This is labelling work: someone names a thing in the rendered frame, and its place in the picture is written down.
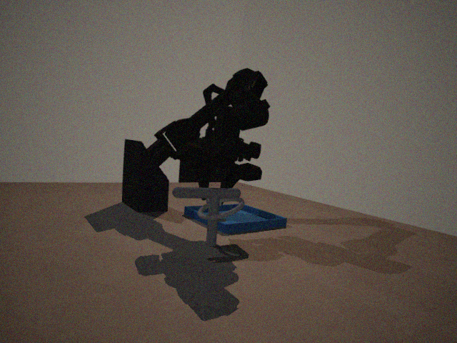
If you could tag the blue tray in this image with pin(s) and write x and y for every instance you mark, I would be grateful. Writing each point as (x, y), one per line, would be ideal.
(247, 219)

